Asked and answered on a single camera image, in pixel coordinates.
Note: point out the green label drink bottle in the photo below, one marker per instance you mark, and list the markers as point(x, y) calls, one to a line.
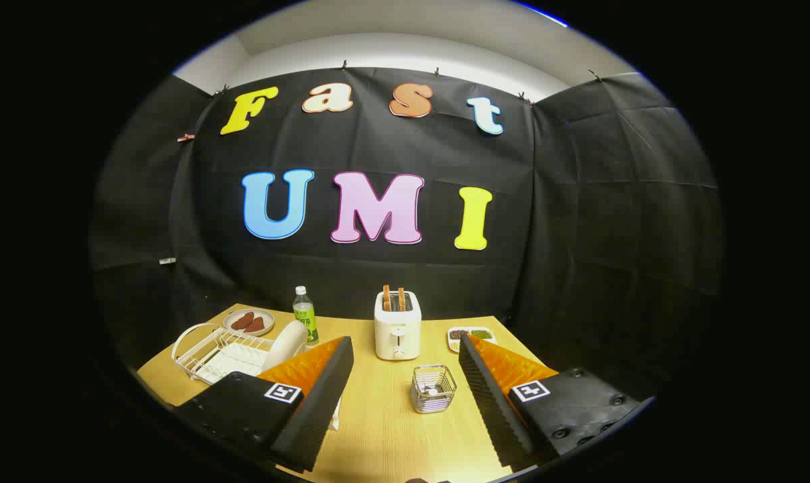
point(305, 322)

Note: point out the grey round plate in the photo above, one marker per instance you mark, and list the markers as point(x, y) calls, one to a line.
point(285, 345)

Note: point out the white divided bean dish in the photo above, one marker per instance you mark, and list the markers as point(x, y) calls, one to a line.
point(472, 333)

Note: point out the white toaster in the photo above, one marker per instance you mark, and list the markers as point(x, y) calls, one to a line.
point(396, 332)

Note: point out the black backdrop cloth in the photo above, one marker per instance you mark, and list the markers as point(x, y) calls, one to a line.
point(391, 268)

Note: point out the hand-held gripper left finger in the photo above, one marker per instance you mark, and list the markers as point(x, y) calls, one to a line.
point(317, 402)

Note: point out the red meat piece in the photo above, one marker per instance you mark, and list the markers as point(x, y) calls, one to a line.
point(241, 320)
point(256, 325)

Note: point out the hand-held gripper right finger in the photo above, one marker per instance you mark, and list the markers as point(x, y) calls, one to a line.
point(492, 402)

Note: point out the small grey plate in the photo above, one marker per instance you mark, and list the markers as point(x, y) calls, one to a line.
point(267, 315)

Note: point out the bread slice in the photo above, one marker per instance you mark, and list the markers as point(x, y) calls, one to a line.
point(386, 298)
point(401, 298)

